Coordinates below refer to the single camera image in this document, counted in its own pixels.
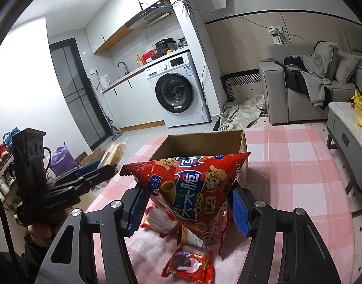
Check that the white base cabinets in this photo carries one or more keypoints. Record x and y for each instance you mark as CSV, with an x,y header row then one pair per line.
x,y
133,103

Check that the red box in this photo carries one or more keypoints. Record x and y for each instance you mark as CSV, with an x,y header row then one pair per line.
x,y
148,56

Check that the grey coffee table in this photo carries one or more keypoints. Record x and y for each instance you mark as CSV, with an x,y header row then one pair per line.
x,y
346,142

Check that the yellow soap bottle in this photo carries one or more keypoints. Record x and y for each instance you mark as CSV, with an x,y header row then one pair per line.
x,y
139,62

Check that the red shoes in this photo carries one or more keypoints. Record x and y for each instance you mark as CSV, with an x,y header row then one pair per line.
x,y
0,152

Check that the white wall power strip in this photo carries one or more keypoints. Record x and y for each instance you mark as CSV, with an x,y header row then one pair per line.
x,y
276,35

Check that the purple plastic bag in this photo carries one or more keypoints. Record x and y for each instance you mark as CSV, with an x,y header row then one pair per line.
x,y
62,161

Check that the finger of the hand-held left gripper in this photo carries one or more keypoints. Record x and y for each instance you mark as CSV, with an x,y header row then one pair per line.
x,y
87,167
98,175

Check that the pink checkered tablecloth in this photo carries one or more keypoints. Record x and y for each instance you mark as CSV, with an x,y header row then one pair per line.
x,y
287,183

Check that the small white red packet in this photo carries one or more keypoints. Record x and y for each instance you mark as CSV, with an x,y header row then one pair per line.
x,y
160,222

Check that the brown cardboard box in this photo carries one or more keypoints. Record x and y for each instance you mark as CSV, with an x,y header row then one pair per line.
x,y
198,145

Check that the white washing machine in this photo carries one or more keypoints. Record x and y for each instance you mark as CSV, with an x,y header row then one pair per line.
x,y
175,94

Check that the red cookie packet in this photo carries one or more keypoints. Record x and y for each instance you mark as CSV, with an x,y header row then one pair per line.
x,y
195,272

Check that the person's left hand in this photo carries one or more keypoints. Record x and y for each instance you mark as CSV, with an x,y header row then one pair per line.
x,y
40,230

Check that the white electric kettle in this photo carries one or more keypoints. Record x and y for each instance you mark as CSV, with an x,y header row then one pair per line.
x,y
104,82

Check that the blue shoes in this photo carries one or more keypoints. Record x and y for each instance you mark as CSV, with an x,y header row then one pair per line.
x,y
11,137

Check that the clear biscuit stick packet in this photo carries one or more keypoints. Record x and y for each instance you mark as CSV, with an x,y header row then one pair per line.
x,y
189,238

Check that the white crumpled cloth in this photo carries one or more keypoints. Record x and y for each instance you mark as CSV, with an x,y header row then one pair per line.
x,y
237,112

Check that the clear bag of yellow goods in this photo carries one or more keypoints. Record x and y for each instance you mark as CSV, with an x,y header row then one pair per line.
x,y
113,153

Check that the black white patterned bin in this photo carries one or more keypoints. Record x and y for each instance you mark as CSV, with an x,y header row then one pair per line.
x,y
243,84

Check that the small floor cardboard box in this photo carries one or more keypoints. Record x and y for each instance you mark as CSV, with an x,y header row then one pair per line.
x,y
90,156

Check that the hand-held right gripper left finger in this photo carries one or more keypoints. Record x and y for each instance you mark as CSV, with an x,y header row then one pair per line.
x,y
136,210

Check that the person's left forearm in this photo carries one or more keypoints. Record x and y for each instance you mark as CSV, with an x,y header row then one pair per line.
x,y
24,260

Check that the black framed glass door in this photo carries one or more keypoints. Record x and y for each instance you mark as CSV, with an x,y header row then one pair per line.
x,y
77,94

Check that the curved kitchen faucet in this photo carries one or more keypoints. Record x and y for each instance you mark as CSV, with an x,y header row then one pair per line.
x,y
123,66

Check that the white wall cabinets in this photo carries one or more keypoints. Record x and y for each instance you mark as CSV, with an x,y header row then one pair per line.
x,y
116,14

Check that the grey pillow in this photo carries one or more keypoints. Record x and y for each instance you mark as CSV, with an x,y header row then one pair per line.
x,y
348,66

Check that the grey clothes pile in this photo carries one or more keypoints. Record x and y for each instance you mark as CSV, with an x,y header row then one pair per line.
x,y
311,77

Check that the steel range hood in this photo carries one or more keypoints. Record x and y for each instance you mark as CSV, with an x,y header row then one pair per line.
x,y
150,14

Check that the grey sofa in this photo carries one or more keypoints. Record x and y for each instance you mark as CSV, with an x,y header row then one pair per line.
x,y
275,94

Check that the red chips bag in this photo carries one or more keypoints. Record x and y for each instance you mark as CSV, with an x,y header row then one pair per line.
x,y
192,189

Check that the black pressure cooker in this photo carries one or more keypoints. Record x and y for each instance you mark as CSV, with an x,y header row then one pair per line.
x,y
166,47

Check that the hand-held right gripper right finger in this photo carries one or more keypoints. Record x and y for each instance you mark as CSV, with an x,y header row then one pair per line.
x,y
240,213

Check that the stick vacuum cleaner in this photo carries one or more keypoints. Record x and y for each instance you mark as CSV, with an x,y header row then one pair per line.
x,y
114,130

